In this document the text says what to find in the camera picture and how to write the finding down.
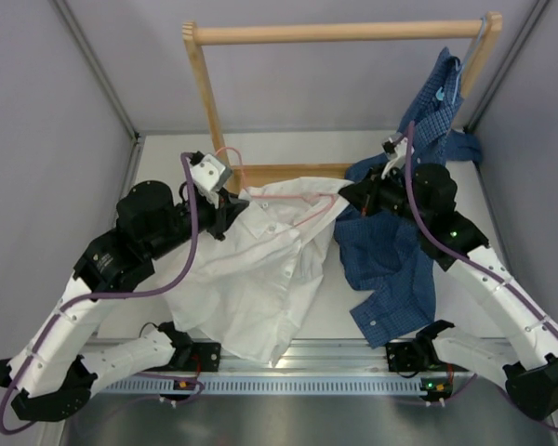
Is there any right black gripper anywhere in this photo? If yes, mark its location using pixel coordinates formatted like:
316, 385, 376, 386
339, 162, 431, 230

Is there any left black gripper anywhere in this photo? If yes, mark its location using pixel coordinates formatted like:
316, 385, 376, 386
145, 187, 249, 261

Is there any pink wire hanger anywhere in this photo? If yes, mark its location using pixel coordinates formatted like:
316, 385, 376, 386
214, 146, 338, 227

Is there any white shirt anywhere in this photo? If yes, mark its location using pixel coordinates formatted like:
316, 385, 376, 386
164, 177, 348, 364

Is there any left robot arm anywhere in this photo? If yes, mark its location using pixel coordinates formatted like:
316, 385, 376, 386
0, 180, 248, 426

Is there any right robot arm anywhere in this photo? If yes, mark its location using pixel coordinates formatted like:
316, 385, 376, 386
339, 164, 558, 421

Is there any blue checkered shirt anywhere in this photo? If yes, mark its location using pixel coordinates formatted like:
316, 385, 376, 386
334, 48, 483, 348

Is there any light blue hanger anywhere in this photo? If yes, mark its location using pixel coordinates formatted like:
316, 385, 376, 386
452, 16, 486, 104

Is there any wooden clothes rack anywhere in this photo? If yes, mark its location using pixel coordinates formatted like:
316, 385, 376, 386
182, 11, 503, 189

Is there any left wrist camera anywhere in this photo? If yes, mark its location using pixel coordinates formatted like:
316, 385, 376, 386
190, 151, 233, 208

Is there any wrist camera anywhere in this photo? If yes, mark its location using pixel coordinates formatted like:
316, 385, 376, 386
190, 151, 233, 208
380, 132, 409, 179

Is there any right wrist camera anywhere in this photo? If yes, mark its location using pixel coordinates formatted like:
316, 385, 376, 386
380, 132, 409, 179

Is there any slotted metal rail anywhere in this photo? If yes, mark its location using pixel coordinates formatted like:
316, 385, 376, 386
82, 339, 445, 397

